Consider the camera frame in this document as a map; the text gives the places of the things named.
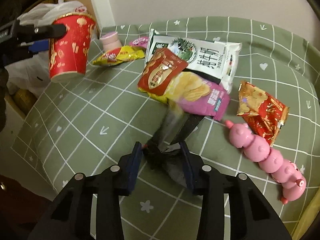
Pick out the red paper cup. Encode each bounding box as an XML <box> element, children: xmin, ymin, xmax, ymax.
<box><xmin>49</xmin><ymin>12</ymin><xmax>95</xmax><ymax>83</ymax></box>

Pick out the yellow noodle snack packet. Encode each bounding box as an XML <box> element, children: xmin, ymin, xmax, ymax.
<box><xmin>92</xmin><ymin>46</ymin><xmax>145</xmax><ymax>66</ymax></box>

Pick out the pink cylindrical cup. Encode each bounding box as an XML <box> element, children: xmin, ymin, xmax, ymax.
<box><xmin>100</xmin><ymin>31</ymin><xmax>122</xmax><ymax>52</ymax></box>

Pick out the red gold snack wrapper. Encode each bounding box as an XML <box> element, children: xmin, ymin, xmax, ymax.
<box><xmin>237</xmin><ymin>81</ymin><xmax>289</xmax><ymax>146</ymax></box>

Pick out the orange chip bag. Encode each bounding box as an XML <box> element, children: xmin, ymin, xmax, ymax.
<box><xmin>144</xmin><ymin>72</ymin><xmax>230</xmax><ymax>187</ymax></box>

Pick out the pink cartoon snack packet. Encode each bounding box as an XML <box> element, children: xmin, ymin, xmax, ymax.
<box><xmin>129</xmin><ymin>36</ymin><xmax>149</xmax><ymax>49</ymax></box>

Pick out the green checked tablecloth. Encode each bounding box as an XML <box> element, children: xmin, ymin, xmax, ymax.
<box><xmin>12</xmin><ymin>16</ymin><xmax>319</xmax><ymax>239</ymax></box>

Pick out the pink caterpillar toy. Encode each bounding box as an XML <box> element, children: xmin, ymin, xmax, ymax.
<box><xmin>225</xmin><ymin>120</ymin><xmax>306</xmax><ymax>205</ymax></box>

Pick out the white green milk bag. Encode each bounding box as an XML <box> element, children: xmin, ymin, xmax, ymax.
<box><xmin>145</xmin><ymin>29</ymin><xmax>242</xmax><ymax>93</ymax></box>

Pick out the white plastic shopping bag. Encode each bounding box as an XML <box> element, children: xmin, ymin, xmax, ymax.
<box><xmin>6</xmin><ymin>0</ymin><xmax>88</xmax><ymax>98</ymax></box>

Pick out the red jujube snack packet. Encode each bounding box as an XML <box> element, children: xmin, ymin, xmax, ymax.
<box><xmin>138</xmin><ymin>48</ymin><xmax>188</xmax><ymax>96</ymax></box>

